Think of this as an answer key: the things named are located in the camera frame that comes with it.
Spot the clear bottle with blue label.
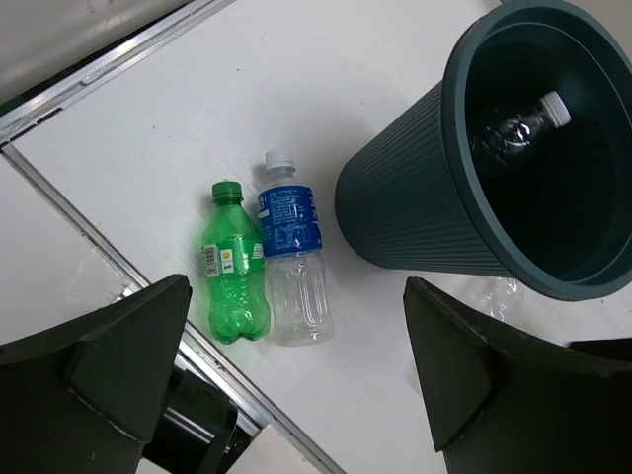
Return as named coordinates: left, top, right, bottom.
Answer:
left=466, top=91, right=572, bottom=180

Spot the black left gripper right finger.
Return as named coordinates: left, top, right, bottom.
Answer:
left=403, top=277, right=631, bottom=473

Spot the green plastic soda bottle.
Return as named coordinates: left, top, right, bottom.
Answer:
left=201, top=181, right=272, bottom=345

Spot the clear unlabelled plastic bottle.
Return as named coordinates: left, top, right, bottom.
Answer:
left=463, top=277, right=524, bottom=323

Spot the dark teal plastic bin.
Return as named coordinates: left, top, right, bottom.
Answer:
left=335, top=1, right=631, bottom=301

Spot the clear bottle blue Pocari label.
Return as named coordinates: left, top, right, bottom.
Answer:
left=257, top=150, right=335, bottom=347

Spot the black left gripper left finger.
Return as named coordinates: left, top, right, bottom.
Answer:
left=1, top=275, right=192, bottom=473

